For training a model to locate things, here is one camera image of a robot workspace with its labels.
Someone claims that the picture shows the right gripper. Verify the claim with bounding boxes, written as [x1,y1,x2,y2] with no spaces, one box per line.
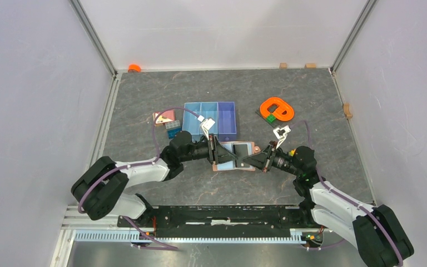
[242,141,301,176]

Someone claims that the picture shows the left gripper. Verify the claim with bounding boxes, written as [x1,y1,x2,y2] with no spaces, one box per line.
[180,133,238,165]

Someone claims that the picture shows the brown leather card holder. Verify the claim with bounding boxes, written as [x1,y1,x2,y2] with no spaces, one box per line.
[212,141,260,172]

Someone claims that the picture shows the black credit card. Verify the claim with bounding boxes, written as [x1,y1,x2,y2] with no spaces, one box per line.
[232,144,250,169]

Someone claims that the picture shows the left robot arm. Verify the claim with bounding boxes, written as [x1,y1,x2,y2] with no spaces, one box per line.
[71,131,237,227]

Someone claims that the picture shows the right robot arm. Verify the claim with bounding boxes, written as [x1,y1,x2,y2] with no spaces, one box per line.
[243,141,415,266]

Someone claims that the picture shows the blue purple drawer organizer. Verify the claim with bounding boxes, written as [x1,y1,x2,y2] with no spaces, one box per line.
[182,102,237,142]

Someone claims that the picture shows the green toy brick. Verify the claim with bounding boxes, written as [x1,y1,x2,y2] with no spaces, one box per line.
[266,114,276,123]

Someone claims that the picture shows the blue toy brick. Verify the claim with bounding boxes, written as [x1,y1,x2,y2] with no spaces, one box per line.
[167,127,182,139]

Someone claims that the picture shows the clear toy brick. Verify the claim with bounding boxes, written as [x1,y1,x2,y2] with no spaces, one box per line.
[165,120,182,131]

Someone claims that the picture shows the pink wooden puzzle block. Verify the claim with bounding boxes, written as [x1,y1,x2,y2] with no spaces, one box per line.
[152,110,176,126]

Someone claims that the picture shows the wooden arch block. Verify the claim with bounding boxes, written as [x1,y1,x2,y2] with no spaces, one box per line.
[342,103,353,120]

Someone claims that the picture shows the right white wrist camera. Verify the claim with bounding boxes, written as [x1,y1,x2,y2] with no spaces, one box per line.
[273,126,291,149]

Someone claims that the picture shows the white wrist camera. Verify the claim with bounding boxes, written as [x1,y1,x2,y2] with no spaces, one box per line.
[273,126,291,149]
[197,115,216,140]

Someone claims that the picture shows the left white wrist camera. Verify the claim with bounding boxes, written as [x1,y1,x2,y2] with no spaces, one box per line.
[197,115,216,140]

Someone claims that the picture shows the dark transparent base plate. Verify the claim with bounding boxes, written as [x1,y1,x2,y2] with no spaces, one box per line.
[255,109,286,128]

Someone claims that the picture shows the orange plastic ring toy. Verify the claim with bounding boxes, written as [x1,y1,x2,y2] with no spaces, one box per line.
[259,97,295,122]

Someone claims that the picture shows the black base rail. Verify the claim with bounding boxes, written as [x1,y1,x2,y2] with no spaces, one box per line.
[133,205,322,238]

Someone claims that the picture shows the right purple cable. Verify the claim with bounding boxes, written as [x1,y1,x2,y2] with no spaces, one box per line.
[289,120,405,267]

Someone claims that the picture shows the white cable duct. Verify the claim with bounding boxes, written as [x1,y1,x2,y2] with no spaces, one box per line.
[73,229,306,245]

